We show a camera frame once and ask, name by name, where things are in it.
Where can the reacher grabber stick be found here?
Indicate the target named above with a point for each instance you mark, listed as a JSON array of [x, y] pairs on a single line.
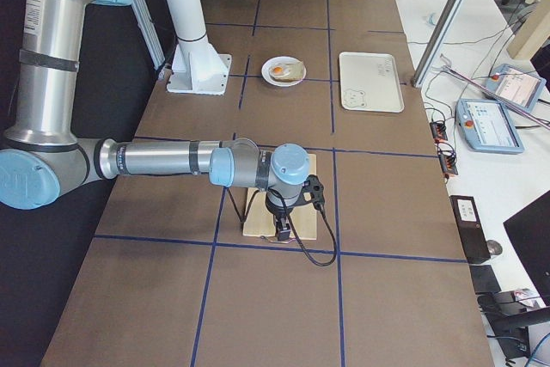
[[512, 106]]

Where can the fried egg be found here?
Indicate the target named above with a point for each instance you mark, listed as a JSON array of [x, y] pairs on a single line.
[[279, 71]]

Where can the teach pendant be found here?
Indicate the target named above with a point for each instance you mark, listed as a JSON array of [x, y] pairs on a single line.
[[487, 127], [522, 87]]

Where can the white round plate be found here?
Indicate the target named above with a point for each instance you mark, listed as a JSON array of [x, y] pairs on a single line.
[[272, 61]]

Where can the aluminium frame post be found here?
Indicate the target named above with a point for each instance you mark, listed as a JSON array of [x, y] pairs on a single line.
[[449, 13]]

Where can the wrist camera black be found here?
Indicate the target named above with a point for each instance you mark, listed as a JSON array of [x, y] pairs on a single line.
[[313, 192]]

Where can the cream bear tray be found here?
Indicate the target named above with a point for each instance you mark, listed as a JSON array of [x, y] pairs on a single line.
[[369, 83]]

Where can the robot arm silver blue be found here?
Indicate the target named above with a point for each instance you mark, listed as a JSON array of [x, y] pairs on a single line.
[[43, 159]]

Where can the far teach pendant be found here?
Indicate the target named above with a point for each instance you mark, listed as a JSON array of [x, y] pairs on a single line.
[[522, 87]]

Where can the black computer mouse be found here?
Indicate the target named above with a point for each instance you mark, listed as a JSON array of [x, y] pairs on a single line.
[[494, 248]]

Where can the near teach pendant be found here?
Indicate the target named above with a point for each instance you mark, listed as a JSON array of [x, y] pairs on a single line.
[[487, 127]]

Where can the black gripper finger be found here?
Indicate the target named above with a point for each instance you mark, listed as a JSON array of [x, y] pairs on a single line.
[[286, 231], [280, 231]]

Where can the orange black connector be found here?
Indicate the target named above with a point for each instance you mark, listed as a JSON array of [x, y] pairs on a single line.
[[438, 131], [447, 161]]

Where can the white pedestal column base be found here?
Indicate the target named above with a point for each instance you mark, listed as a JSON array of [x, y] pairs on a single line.
[[197, 68]]

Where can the bamboo cutting board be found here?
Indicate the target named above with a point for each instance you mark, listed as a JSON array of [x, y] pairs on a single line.
[[260, 222]]

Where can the orange black connector near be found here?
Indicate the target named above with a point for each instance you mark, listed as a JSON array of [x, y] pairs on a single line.
[[447, 161]]

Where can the black box with label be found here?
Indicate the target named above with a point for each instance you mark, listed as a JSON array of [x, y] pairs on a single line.
[[470, 230]]

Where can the orange black connector far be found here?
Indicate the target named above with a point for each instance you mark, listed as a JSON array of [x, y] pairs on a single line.
[[438, 131]]

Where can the bottom bread slice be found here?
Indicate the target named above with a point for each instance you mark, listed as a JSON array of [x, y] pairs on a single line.
[[296, 72]]

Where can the black monitor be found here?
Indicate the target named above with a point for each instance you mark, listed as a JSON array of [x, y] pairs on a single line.
[[528, 232]]

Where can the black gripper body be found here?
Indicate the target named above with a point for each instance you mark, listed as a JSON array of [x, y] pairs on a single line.
[[278, 213]]

